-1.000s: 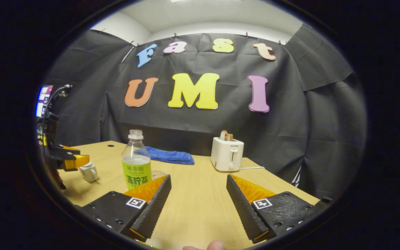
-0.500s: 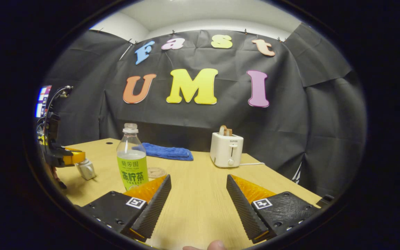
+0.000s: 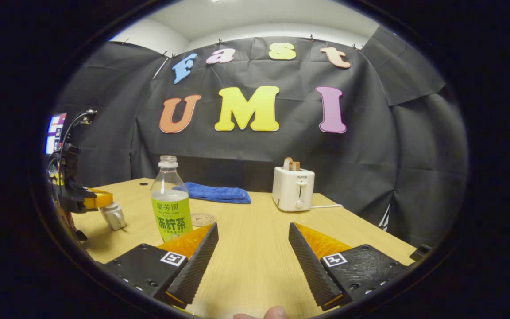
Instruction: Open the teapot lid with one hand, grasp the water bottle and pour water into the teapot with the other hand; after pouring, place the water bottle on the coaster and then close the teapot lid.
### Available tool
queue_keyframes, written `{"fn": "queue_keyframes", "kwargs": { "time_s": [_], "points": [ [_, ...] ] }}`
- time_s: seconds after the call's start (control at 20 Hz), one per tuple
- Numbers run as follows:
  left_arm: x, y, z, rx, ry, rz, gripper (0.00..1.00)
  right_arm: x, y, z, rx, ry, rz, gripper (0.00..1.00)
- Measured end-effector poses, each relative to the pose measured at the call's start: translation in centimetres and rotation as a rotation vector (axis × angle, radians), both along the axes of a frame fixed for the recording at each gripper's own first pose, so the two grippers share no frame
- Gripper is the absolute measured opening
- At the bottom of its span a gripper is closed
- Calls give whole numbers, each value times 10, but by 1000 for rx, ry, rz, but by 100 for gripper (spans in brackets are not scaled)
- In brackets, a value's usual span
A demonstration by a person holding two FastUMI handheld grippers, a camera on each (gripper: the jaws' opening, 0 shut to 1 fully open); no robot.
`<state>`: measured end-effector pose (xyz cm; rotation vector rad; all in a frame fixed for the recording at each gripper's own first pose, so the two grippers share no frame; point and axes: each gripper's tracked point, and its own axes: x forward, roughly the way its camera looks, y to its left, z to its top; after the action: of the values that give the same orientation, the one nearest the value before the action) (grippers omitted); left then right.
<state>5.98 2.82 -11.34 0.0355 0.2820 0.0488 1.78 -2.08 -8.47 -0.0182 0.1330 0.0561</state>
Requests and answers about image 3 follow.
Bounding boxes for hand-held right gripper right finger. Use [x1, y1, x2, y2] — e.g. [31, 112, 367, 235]
[288, 222, 410, 311]

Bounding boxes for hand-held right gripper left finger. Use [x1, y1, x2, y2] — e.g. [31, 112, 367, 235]
[104, 222, 219, 310]

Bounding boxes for white teacup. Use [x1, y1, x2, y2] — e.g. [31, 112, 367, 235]
[103, 208, 128, 231]

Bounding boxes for round wooden coaster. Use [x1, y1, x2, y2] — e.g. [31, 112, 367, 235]
[191, 213, 217, 228]

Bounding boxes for green label water bottle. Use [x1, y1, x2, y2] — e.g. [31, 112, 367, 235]
[150, 155, 193, 242]

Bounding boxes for computer monitor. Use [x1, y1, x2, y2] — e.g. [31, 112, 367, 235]
[45, 113, 67, 155]

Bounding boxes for blue towel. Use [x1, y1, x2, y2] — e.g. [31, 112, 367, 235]
[173, 182, 252, 205]

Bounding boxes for white toaster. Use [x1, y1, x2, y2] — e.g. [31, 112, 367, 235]
[272, 166, 315, 212]

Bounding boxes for black backdrop cloth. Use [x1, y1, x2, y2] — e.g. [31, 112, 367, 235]
[54, 27, 469, 249]

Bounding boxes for black cable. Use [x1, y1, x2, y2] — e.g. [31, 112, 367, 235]
[58, 109, 98, 178]

